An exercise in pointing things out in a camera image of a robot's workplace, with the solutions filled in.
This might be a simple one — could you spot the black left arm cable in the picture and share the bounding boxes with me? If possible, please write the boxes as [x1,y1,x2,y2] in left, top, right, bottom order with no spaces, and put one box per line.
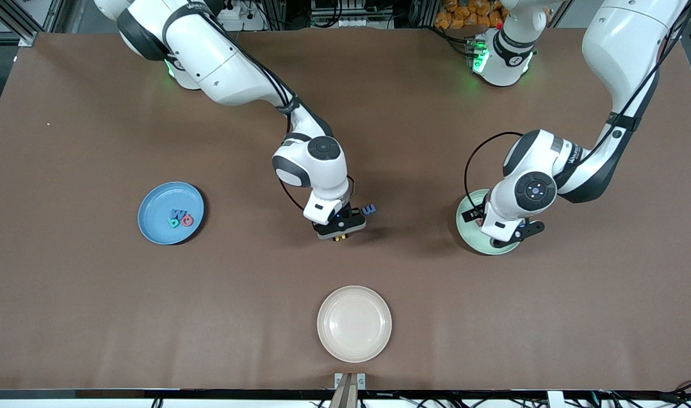
[464,0,691,211]

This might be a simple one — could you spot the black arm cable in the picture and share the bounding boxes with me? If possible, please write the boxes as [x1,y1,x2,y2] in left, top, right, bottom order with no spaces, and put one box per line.
[464,0,691,211]
[184,0,357,211]

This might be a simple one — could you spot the white power strip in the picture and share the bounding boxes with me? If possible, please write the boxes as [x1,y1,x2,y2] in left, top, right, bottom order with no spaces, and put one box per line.
[331,16,377,29]
[223,0,266,20]

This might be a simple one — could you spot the orange toy pile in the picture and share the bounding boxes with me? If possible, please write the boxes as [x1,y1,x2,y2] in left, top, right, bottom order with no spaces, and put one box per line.
[436,0,507,29]

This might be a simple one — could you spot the green round plate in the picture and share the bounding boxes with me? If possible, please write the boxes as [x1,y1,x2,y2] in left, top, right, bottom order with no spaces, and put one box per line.
[456,189,526,256]

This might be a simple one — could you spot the beige round plate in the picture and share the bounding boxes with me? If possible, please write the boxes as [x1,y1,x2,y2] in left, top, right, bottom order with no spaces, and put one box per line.
[317,285,392,363]

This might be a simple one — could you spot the metal mounting bracket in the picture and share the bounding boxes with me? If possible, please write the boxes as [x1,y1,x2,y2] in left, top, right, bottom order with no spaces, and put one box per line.
[329,372,367,408]

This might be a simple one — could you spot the brown table cover mat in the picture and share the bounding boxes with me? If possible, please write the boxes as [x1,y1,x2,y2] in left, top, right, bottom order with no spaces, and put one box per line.
[0,27,691,393]

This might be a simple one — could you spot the blue round plate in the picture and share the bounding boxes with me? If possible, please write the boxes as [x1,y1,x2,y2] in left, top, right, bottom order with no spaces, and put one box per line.
[137,181,205,245]

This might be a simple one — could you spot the aluminium frame profile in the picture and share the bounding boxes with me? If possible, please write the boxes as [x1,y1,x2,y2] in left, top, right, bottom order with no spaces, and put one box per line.
[0,0,60,47]

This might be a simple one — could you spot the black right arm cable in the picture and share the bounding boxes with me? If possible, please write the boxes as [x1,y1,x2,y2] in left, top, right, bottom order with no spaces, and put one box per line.
[184,0,357,211]

